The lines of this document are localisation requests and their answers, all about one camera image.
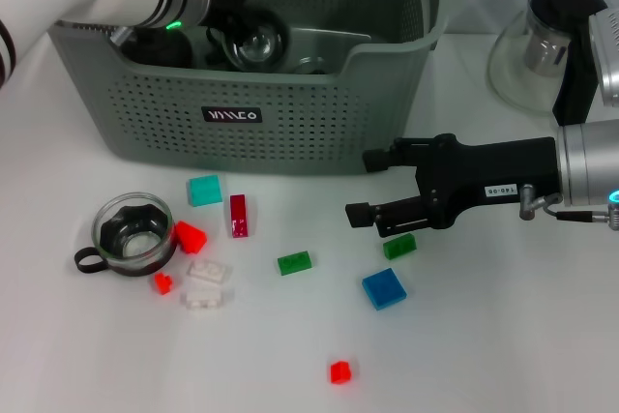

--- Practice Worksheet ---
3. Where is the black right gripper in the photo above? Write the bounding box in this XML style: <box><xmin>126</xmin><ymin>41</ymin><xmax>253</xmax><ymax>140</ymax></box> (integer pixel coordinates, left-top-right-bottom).
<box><xmin>344</xmin><ymin>133</ymin><xmax>562</xmax><ymax>240</ymax></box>

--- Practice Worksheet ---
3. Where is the grey perforated storage bin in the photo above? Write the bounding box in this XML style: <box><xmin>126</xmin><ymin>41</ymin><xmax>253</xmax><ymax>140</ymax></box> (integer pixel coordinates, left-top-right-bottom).
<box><xmin>47</xmin><ymin>0</ymin><xmax>449</xmax><ymax>177</ymax></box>

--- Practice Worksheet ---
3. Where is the green toy brick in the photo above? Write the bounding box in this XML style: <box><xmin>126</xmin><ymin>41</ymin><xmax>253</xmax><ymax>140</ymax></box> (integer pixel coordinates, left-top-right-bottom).
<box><xmin>383</xmin><ymin>232</ymin><xmax>418</xmax><ymax>260</ymax></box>
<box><xmin>277</xmin><ymin>251</ymin><xmax>313</xmax><ymax>278</ymax></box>

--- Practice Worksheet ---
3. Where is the black ceramic teapot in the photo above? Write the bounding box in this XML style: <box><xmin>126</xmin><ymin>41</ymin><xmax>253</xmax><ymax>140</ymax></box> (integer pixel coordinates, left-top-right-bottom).
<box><xmin>119</xmin><ymin>28</ymin><xmax>194</xmax><ymax>69</ymax></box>

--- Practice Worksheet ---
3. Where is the blue square toy brick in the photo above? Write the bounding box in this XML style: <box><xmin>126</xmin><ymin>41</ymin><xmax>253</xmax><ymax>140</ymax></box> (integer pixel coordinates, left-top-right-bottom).
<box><xmin>362</xmin><ymin>267</ymin><xmax>408</xmax><ymax>311</ymax></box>

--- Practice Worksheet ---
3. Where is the dark red toy brick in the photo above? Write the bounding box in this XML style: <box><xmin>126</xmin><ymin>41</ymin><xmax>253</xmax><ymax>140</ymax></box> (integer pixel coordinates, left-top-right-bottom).
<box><xmin>229</xmin><ymin>193</ymin><xmax>252</xmax><ymax>239</ymax></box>

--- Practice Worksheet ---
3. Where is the teal toy brick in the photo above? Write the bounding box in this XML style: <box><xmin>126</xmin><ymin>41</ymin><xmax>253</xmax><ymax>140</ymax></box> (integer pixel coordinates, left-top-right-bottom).
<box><xmin>187</xmin><ymin>174</ymin><xmax>224</xmax><ymax>208</ymax></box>

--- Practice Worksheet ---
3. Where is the white flat toy brick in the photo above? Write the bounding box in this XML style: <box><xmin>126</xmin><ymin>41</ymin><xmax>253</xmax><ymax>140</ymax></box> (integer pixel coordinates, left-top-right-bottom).
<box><xmin>181</xmin><ymin>288</ymin><xmax>228</xmax><ymax>310</ymax></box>
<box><xmin>186</xmin><ymin>259</ymin><xmax>233</xmax><ymax>284</ymax></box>

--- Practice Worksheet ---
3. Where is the red sloped toy brick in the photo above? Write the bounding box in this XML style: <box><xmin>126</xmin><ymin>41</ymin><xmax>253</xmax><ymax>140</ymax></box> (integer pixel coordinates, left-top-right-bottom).
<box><xmin>173</xmin><ymin>220</ymin><xmax>209</xmax><ymax>255</ymax></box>

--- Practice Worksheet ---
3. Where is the left gripper cable with connector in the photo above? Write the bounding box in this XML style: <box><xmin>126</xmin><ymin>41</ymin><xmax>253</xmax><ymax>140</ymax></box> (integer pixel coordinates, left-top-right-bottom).
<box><xmin>109</xmin><ymin>25</ymin><xmax>134</xmax><ymax>46</ymax></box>

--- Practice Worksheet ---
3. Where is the gripper cable with connector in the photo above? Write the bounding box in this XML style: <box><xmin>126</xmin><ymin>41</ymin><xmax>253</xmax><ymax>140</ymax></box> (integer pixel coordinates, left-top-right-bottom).
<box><xmin>518</xmin><ymin>183</ymin><xmax>619</xmax><ymax>231</ymax></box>
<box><xmin>109</xmin><ymin>25</ymin><xmax>134</xmax><ymax>46</ymax></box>

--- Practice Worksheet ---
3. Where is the right gripper cable with connector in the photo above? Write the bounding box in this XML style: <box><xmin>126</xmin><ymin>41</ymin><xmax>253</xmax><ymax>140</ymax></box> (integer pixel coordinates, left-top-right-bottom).
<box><xmin>518</xmin><ymin>183</ymin><xmax>619</xmax><ymax>231</ymax></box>

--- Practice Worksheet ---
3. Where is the glass teapot with black handle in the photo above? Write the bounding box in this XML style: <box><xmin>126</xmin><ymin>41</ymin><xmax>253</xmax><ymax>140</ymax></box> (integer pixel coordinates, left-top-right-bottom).
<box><xmin>486</xmin><ymin>0</ymin><xmax>611</xmax><ymax>127</ymax></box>

